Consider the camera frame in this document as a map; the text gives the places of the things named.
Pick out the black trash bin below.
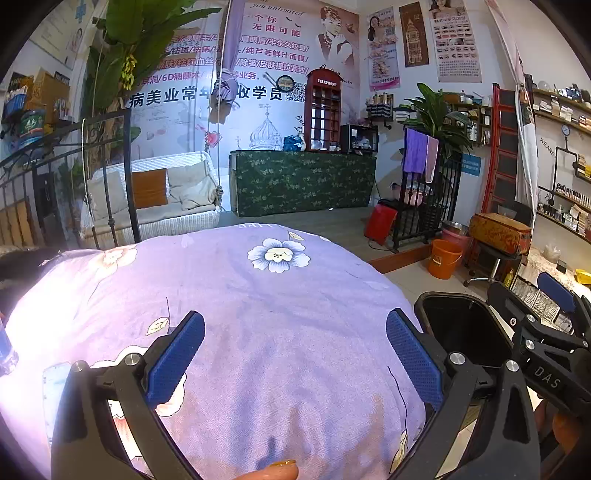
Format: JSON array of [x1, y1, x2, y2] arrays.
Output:
[[412, 291, 546, 416]]

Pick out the red bag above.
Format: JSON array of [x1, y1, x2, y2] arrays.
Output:
[[365, 199, 398, 245]]

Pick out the white standing banner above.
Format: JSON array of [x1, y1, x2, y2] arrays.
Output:
[[485, 0, 539, 217]]

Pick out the pink basin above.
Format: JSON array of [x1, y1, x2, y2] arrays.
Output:
[[441, 220, 474, 252]]

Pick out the red phone booth cabinet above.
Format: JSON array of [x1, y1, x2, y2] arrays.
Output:
[[305, 68, 343, 152]]

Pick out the person's right hand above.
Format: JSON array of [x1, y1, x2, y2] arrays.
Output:
[[538, 399, 585, 444]]

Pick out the wooden wall shelves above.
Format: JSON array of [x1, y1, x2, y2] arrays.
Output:
[[531, 83, 591, 245]]

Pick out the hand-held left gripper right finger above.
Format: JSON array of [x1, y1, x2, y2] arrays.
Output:
[[385, 308, 541, 480]]

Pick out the black iron bed frame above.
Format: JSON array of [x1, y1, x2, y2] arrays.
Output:
[[0, 108, 141, 250]]

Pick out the eyebrow chart poster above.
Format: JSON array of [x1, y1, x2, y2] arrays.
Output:
[[427, 0, 483, 84]]

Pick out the pink towel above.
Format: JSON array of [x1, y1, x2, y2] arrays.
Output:
[[425, 136, 439, 183]]

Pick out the green tin bucket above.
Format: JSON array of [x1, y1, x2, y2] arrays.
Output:
[[18, 108, 48, 148]]

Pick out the black display box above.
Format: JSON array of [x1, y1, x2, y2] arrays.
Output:
[[341, 124, 379, 154]]

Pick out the rolling stool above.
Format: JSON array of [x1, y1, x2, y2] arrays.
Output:
[[464, 242, 522, 289]]

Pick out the orange bucket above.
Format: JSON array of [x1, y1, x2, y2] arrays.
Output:
[[427, 239, 464, 280]]

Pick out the small bottle wall shelf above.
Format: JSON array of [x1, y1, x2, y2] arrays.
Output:
[[366, 93, 394, 130]]

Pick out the white wicker sofa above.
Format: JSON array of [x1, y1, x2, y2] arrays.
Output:
[[81, 151, 225, 241]]

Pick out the flat grey cushion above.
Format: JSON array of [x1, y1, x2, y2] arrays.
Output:
[[88, 171, 127, 217]]

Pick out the green patterned cloth table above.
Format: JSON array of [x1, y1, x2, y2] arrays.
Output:
[[229, 150, 378, 217]]

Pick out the large printed wall banner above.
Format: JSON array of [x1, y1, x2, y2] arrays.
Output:
[[124, 0, 361, 153]]

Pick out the large grey cushion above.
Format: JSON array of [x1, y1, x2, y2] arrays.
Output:
[[167, 161, 218, 210]]

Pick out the orange cushion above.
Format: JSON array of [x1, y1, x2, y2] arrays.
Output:
[[131, 168, 168, 209]]

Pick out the person's left hand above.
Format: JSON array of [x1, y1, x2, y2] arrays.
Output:
[[242, 460, 300, 480]]

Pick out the banana plant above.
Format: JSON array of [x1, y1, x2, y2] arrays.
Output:
[[85, 0, 222, 139]]

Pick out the orange patterned case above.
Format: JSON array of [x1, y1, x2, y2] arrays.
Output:
[[468, 212, 533, 256]]

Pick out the cardboard box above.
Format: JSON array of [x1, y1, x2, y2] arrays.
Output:
[[25, 69, 70, 116]]

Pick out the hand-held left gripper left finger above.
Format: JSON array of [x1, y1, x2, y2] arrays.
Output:
[[50, 310, 206, 480]]

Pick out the brown tower poster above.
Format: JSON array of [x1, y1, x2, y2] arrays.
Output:
[[399, 1, 430, 68]]

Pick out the wooden plant-side wall shelf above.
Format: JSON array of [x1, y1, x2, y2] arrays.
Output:
[[443, 92, 492, 146]]

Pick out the purple floral blanket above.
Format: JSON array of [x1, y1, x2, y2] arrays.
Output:
[[0, 223, 428, 480]]

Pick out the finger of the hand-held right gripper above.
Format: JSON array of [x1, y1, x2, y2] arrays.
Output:
[[487, 281, 583, 352], [537, 271, 591, 324]]

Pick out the pink wall poster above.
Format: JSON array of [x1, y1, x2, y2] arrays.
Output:
[[367, 6, 400, 92]]

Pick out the purple towel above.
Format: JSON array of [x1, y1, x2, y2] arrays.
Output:
[[403, 128, 429, 175]]

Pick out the black metal rack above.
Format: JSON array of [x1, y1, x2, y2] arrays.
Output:
[[392, 152, 462, 252]]

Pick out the green potted plant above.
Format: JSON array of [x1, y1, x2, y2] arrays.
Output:
[[399, 83, 476, 158]]

